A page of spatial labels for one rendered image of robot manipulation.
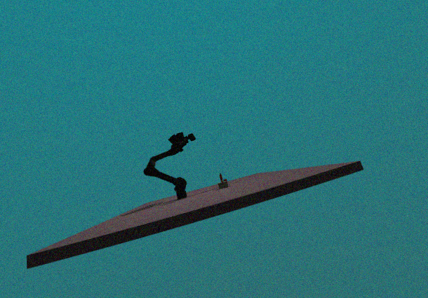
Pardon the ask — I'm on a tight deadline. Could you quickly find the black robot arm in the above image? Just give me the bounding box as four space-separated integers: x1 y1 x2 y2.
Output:
144 132 187 200

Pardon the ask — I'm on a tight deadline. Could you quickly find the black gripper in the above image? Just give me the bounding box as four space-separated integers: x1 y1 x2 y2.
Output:
179 133 196 146

